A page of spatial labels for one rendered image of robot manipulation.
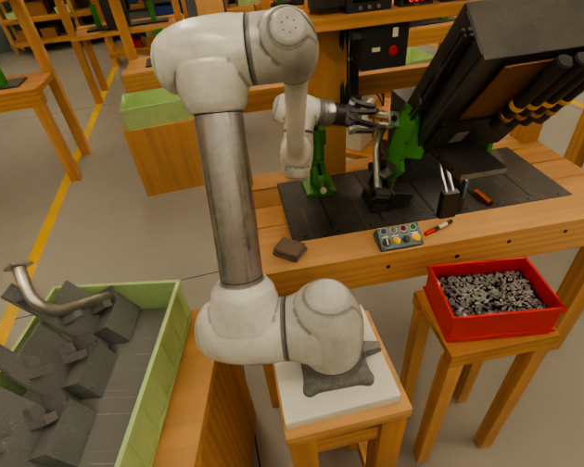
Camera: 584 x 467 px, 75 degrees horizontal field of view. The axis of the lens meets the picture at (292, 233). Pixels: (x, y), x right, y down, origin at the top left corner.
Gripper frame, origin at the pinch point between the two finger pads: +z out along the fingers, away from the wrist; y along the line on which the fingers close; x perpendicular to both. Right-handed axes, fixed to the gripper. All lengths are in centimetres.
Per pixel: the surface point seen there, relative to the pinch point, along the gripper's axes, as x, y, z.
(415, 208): 8.8, -30.2, 17.1
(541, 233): -10, -40, 56
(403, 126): -5.1, -3.8, 4.3
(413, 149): -4.8, -11.7, 8.4
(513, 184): 5, -18, 59
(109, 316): 4, -70, -89
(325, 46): 6.2, 28.8, -21.0
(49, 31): 778, 479, -414
